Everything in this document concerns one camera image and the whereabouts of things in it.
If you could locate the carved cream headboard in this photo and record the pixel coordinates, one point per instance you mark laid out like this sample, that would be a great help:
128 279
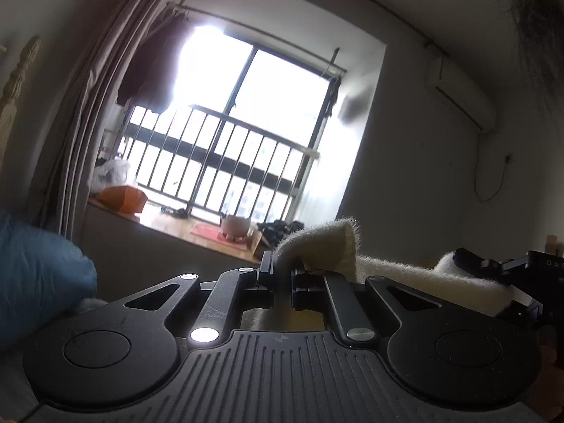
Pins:
17 83

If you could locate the white air conditioner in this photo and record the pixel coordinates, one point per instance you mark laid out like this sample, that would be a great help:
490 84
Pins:
462 97

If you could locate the small dark hanging cloth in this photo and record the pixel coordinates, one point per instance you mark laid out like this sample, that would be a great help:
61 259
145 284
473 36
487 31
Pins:
333 97

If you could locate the bright window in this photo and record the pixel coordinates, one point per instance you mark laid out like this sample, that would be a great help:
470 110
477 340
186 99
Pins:
273 97

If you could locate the orange bag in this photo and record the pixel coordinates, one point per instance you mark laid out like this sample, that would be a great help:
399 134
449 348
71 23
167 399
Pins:
123 198

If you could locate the dark hanging garment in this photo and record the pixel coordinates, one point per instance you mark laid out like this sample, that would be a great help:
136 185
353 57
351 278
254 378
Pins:
154 61

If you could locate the grey curtain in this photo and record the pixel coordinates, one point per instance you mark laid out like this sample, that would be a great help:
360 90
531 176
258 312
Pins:
105 88

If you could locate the metal window railing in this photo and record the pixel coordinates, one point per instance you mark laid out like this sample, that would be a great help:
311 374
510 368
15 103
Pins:
211 150

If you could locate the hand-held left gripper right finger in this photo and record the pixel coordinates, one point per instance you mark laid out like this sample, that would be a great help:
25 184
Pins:
299 291

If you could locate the person's hair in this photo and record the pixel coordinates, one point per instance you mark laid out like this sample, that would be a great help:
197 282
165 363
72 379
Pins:
537 17

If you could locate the wooden board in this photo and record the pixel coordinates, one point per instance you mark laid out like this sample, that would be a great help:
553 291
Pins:
551 244

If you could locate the cream fuzzy deer sweater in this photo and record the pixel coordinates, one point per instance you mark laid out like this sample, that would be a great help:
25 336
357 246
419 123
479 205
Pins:
335 246

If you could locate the white plastic bag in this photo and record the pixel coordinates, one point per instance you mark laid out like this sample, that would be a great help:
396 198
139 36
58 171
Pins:
112 174

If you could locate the pink ceramic pot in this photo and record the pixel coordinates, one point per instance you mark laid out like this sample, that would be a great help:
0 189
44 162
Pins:
235 224

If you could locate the wooden windowsill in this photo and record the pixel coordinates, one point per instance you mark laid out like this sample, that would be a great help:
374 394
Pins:
167 224

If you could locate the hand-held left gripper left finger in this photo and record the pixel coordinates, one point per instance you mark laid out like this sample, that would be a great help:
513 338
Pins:
266 282

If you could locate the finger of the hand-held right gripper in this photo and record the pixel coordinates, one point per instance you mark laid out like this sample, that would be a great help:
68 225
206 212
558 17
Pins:
478 261
524 306

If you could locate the blue pillow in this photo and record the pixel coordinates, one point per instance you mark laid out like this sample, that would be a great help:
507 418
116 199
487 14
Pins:
39 273

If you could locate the red mat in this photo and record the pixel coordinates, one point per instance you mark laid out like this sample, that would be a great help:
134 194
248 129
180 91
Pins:
202 231

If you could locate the black bag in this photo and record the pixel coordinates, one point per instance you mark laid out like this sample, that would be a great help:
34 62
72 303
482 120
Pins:
280 229

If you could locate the clothes drying rod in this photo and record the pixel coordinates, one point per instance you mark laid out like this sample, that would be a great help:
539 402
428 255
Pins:
264 35

